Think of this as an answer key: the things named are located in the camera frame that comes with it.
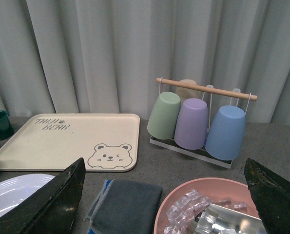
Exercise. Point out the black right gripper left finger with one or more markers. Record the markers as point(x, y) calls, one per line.
point(52, 208)

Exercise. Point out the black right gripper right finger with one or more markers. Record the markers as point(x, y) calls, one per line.
point(271, 196)

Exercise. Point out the white ribbed plate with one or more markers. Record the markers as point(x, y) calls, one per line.
point(15, 190)

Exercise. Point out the metal ice scoop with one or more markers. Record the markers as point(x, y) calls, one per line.
point(232, 219)

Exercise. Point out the pink bowl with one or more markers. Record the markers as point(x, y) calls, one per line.
point(212, 187)

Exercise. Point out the grey blue microfiber cloth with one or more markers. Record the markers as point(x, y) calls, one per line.
point(124, 207)

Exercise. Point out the blue tumbler cup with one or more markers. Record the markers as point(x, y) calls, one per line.
point(226, 133)

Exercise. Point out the cream bear serving tray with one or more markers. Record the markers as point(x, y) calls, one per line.
point(52, 142)

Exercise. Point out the clear ice cubes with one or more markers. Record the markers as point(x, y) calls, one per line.
point(191, 214)

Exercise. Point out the purple tumbler cup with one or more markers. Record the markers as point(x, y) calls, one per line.
point(192, 123)

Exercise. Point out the green tumbler cup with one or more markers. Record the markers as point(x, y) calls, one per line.
point(163, 118)

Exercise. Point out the beige tumbler cup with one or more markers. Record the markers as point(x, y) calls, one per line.
point(185, 93)

